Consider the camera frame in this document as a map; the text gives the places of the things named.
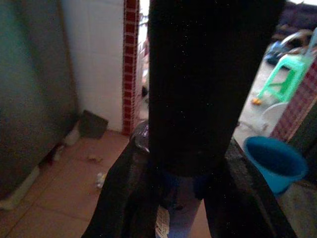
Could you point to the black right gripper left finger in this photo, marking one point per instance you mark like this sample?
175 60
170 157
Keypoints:
119 193

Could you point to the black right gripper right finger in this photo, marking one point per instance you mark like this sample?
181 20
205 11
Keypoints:
242 198

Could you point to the crumpled white paper scrap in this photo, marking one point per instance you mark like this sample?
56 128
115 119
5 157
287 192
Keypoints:
100 179

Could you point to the brown dry leaf scrap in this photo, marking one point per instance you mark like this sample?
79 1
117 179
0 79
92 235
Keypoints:
94 158

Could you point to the blue plastic bucket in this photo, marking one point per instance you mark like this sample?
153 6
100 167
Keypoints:
275 163

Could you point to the dark grey dustpan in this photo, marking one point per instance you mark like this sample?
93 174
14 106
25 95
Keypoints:
93 124

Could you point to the dark green door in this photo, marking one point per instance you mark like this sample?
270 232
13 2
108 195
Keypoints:
305 134

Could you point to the white plastic basin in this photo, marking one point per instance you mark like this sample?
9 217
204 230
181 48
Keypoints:
273 112

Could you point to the small orange toy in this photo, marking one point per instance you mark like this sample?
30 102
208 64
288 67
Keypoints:
256 101

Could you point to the green plastic stool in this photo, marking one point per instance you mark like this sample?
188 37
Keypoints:
284 77

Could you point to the grey metal cabinet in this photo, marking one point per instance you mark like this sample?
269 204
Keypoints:
32 94

